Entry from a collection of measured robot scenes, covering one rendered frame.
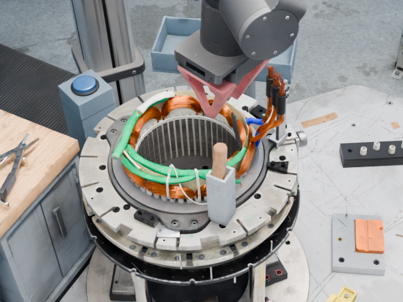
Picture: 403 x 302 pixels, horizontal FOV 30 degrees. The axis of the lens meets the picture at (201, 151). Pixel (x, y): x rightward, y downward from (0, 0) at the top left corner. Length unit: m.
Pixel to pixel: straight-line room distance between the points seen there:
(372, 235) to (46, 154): 0.59
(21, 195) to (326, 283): 0.55
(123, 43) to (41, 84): 1.47
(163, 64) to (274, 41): 0.66
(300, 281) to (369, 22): 2.02
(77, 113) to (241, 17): 0.68
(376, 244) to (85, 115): 0.56
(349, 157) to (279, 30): 0.84
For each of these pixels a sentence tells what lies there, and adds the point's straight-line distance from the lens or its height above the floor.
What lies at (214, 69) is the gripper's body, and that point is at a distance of 0.77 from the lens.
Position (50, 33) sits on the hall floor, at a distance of 3.22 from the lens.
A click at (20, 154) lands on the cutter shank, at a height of 1.09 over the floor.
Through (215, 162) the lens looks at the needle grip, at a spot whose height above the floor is 1.21.
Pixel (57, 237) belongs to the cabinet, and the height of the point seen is 0.91.
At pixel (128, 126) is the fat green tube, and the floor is 1.15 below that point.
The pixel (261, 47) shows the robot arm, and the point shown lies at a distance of 0.69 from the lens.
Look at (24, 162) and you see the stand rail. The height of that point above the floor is 1.08.
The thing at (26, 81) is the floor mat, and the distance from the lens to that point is 2.99.
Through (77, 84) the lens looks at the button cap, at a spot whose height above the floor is 1.04.
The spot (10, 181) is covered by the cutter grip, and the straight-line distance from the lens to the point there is 1.12.
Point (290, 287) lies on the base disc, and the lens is 1.31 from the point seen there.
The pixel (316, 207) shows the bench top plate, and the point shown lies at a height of 0.78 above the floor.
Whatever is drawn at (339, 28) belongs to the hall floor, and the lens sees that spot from 3.16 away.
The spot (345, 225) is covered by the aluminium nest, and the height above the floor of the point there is 0.80.
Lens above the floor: 1.89
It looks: 46 degrees down
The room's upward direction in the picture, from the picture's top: 4 degrees counter-clockwise
